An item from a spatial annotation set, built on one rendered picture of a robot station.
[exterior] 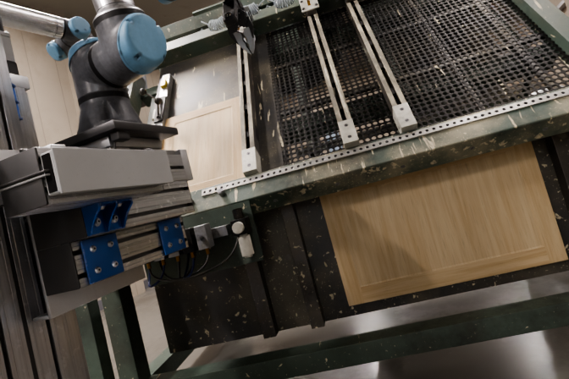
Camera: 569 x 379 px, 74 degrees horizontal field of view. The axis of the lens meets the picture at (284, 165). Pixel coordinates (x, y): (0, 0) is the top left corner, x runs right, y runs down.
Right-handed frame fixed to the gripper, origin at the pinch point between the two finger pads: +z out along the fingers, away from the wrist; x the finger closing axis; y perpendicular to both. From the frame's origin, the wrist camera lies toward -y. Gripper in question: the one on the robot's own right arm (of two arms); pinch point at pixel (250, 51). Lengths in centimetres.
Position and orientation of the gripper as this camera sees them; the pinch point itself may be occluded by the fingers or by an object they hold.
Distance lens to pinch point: 140.3
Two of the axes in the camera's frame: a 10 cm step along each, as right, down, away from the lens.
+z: 3.8, 8.5, 3.7
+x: -9.1, 2.7, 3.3
